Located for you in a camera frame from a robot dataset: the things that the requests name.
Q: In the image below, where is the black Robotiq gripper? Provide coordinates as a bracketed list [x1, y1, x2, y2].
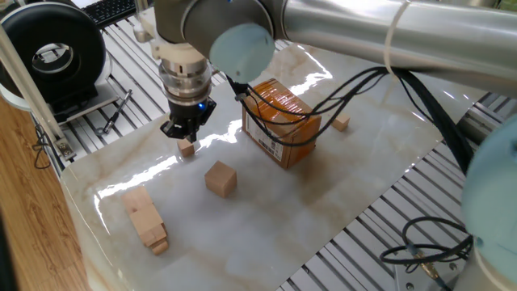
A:
[160, 96, 218, 143]

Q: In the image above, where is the small wooden cube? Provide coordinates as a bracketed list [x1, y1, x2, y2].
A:
[176, 138, 195, 158]
[330, 112, 351, 133]

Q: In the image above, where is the medium wooden cube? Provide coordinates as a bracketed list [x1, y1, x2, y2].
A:
[204, 160, 238, 199]

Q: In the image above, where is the long wooden block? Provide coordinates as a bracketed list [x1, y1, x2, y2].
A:
[120, 185, 165, 239]

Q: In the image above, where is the small wooden block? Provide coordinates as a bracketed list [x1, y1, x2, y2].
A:
[141, 224, 170, 256]

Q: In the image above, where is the cardboard box with orange tape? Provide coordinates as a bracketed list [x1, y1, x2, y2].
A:
[241, 78, 323, 170]

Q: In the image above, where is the white marble slab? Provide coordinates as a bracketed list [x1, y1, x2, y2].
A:
[59, 42, 492, 291]

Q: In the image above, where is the black keyboard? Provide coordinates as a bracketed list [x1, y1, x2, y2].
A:
[80, 0, 138, 29]

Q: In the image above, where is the black cable with plug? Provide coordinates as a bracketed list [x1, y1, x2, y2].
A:
[225, 66, 389, 149]

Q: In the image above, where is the metal corner bracket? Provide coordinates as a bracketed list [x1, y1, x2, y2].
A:
[54, 137, 77, 162]

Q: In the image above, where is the black ring shaped device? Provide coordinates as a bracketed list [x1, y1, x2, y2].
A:
[0, 2, 120, 124]

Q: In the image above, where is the thin black cable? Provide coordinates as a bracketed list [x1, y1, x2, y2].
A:
[31, 123, 53, 170]

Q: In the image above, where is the aluminium frame post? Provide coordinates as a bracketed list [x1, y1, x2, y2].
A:
[0, 23, 68, 146]

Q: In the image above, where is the black cable bundle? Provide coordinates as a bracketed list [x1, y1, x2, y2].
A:
[363, 66, 476, 175]

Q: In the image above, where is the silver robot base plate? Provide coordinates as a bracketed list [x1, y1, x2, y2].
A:
[393, 262, 469, 291]

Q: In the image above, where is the black coiled cable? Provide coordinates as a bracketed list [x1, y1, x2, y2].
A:
[379, 216, 474, 280]

